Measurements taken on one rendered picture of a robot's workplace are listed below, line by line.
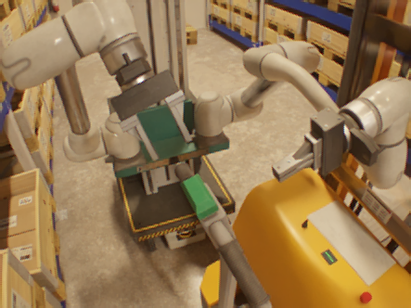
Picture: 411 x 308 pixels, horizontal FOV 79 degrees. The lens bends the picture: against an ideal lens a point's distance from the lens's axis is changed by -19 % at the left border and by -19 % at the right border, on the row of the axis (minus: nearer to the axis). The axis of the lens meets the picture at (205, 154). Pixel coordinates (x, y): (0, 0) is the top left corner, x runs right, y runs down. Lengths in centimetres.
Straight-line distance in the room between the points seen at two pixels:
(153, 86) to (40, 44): 24
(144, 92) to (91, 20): 18
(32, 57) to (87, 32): 11
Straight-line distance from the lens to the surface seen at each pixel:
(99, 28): 59
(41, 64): 60
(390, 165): 74
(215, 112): 156
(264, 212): 123
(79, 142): 145
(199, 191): 52
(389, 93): 67
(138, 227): 188
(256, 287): 53
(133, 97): 59
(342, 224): 123
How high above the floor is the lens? 180
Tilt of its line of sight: 40 degrees down
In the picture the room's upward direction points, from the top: 2 degrees counter-clockwise
